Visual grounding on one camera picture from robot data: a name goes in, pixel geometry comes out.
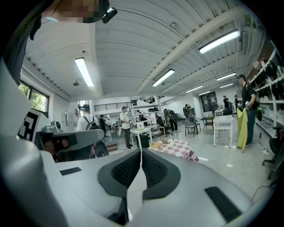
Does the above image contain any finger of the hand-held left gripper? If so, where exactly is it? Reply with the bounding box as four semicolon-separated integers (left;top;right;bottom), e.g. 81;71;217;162
63;129;105;146

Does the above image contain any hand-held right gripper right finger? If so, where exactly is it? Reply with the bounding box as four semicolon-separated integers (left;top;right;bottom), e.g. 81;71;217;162
124;148;267;227

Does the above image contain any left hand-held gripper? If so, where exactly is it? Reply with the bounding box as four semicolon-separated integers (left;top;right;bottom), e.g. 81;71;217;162
0;59;78;164

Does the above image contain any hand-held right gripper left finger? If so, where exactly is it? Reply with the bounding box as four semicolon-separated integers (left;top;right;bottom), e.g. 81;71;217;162
0;134;142;227

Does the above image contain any person's left hand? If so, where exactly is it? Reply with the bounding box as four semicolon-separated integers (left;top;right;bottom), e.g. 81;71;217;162
43;139;70;156

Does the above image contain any window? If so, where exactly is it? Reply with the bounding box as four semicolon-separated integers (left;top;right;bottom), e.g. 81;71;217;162
18;80;49;113

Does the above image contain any wooden step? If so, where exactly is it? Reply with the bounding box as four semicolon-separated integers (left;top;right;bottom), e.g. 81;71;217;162
105;142;118;154

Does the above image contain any red white checkered tablecloth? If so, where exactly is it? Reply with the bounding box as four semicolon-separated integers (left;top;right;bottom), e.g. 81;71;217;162
149;139;200;162

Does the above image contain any white table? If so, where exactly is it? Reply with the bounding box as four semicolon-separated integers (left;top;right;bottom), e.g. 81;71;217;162
212;114;234;149
129;128;154;149

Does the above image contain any black box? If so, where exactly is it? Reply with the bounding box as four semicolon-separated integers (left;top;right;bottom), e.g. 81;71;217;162
136;134;150;149

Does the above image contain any metal storage rack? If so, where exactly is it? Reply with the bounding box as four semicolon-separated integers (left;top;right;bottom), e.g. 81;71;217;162
129;102;165;129

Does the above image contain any grey chair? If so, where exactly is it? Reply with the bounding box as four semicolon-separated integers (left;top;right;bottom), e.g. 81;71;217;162
184;119;201;137

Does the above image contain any person's black shirt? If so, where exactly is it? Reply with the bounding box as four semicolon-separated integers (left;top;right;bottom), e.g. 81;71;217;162
3;0;56;86

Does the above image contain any ceiling strip light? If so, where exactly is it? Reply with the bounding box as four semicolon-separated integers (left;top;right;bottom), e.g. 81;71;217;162
198;29;241;55
74;57;95;87
151;68;175;87
216;72;237;82
185;85;204;94

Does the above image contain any yellow-green cloth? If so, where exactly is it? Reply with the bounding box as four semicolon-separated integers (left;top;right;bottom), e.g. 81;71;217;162
236;107;249;153

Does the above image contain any black office chair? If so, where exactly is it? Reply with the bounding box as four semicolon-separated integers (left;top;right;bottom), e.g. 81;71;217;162
261;126;284;180

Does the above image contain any person's head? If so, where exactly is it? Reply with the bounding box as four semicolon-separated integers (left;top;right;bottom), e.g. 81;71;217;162
41;0;111;24

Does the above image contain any white shelving unit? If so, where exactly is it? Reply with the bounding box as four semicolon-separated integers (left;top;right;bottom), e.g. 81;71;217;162
248;44;284;138

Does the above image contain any black head-worn camera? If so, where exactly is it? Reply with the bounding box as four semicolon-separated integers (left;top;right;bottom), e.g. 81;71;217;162
101;7;118;24

